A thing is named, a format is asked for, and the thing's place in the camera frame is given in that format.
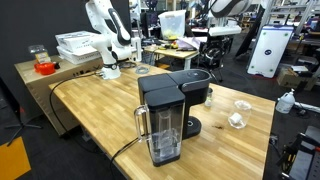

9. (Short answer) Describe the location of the wooden desk with white legs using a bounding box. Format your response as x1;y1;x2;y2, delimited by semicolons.
143;44;210;72

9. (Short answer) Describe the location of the wire mesh basket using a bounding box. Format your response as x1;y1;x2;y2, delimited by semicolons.
141;51;157;67

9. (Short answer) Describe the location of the clear plastic storage bin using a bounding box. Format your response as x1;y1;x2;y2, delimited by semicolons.
157;9;188;41

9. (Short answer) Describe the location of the clear plastic jar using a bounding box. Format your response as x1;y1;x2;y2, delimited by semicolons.
28;44;52;65

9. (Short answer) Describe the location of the black computer monitor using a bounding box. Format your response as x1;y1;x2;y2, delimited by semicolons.
139;10;160;38

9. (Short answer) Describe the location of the clear glass jar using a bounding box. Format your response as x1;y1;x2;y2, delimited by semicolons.
227;99;253;130

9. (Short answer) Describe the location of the beige metal cabinet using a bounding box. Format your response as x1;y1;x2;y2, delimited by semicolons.
14;54;105;138

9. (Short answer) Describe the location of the black tripod stand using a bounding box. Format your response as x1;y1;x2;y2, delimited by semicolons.
3;106;44;148

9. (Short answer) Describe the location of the clear water tank black lid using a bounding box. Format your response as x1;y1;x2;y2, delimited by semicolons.
133;86;186;168

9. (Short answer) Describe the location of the brown cardboard box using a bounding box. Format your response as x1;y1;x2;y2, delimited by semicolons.
275;66;302;90

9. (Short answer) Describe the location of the black metal cart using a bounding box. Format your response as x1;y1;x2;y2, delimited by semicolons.
275;125;320;180

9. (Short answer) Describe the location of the pale lilac cloth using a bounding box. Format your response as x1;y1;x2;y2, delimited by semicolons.
175;35;211;52

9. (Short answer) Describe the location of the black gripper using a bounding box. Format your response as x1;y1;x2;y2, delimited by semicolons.
209;35;231;58

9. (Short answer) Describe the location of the white vertical stand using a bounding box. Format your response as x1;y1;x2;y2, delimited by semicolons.
129;35;143;63

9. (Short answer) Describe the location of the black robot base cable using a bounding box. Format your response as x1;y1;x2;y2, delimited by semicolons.
48;71;103;138

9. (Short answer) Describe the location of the grey coiled cable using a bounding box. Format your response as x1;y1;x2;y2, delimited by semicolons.
134;65;151;75

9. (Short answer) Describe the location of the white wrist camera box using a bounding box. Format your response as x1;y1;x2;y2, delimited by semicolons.
207;25;243;37

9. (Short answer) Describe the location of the black Keurig coffee maker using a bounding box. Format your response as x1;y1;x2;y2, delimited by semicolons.
137;68;213;141

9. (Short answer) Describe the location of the coffee pod with green lid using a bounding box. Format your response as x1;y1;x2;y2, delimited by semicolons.
204;87;214;108

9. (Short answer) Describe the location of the black coiled cable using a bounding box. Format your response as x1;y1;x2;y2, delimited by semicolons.
119;61;138;70

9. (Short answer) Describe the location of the orange floor mat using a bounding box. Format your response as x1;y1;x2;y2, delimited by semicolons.
0;135;32;180

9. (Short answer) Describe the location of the white flat cardboard box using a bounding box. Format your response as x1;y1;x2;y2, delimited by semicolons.
54;30;97;53
55;44;103;66

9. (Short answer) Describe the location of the orange red bowl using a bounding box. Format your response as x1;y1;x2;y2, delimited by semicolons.
33;61;57;76

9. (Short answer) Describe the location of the black coffee maker cord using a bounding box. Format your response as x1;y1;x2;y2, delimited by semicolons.
109;133;148;174

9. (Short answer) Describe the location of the white plastic jug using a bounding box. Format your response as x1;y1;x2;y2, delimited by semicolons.
275;88;297;115

